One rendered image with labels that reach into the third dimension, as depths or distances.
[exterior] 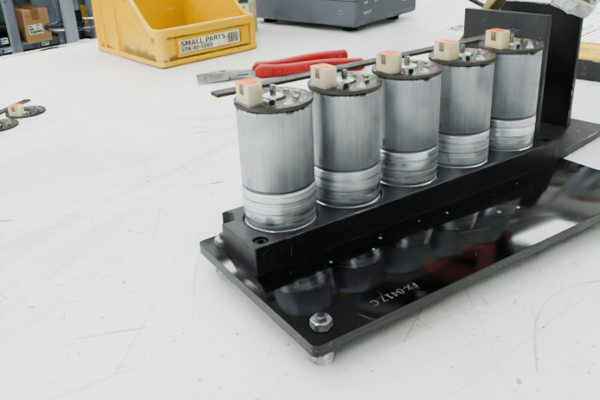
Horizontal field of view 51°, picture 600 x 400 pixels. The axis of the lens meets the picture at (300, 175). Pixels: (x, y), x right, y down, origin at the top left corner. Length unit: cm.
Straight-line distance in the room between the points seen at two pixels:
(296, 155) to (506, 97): 10
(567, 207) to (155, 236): 16
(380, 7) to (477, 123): 42
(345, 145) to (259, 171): 3
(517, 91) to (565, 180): 4
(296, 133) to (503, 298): 8
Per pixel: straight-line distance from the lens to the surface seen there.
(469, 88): 24
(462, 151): 25
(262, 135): 19
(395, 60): 22
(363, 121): 21
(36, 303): 23
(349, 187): 21
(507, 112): 27
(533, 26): 32
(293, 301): 19
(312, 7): 65
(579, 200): 26
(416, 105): 22
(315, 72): 21
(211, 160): 32
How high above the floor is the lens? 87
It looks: 23 degrees down
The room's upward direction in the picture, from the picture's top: 3 degrees counter-clockwise
